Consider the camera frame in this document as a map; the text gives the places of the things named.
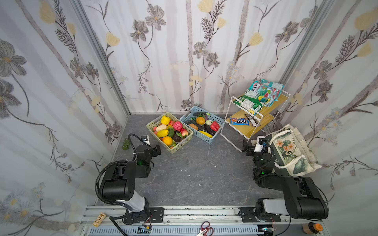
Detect floral canvas tote bag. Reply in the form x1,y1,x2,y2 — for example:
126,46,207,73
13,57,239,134
267,124,321,176

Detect yellow toy bell pepper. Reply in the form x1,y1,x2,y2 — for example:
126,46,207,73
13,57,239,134
160,115,171,125

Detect teal snack packet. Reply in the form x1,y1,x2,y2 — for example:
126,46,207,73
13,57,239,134
249,79,284,107

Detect small green toy on floor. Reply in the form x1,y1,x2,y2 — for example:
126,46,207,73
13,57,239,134
122,138,130,150

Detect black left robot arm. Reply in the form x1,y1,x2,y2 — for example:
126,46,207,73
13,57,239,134
94,134,161,225

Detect red toy apple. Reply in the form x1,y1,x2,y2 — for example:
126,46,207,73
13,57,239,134
180,128,189,138

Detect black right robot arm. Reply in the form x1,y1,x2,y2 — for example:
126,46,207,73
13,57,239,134
241,136,329,221

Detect red toy bell pepper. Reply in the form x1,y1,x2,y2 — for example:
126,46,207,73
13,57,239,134
210,121,220,133

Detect red handled scissors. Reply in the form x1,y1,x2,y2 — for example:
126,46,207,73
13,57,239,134
197,221,214,236

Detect dark toy eggplant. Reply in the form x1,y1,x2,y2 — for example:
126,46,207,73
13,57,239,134
204,123,215,136

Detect blue M&M candy bag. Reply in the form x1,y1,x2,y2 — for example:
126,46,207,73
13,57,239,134
230,118,250,126

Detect orange toy fruit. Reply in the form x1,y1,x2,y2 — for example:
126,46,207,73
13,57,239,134
161,136,173,147

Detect yellow toy lemon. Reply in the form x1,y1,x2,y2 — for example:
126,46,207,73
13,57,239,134
156,129,169,138

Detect orange toy tangerine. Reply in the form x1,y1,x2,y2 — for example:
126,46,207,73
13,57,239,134
195,117,206,125

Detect wooden tag block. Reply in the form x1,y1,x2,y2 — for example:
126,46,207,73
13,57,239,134
93,213,107,228

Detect orange and wood tape roll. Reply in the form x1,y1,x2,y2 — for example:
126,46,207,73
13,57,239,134
302,222,323,235

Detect green plastic fruit basket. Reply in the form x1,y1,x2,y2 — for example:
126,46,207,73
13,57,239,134
146,112,194,154

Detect green snack packet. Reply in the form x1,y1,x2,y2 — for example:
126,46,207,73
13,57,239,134
233,90,269,114

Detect white wire wooden shelf rack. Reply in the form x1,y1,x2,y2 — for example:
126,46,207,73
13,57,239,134
220,90,291,152

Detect blue plastic vegetable basket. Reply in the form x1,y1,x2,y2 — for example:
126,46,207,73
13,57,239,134
180,106,224,144

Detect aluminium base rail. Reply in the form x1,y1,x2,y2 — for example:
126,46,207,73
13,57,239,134
74,206,308,236

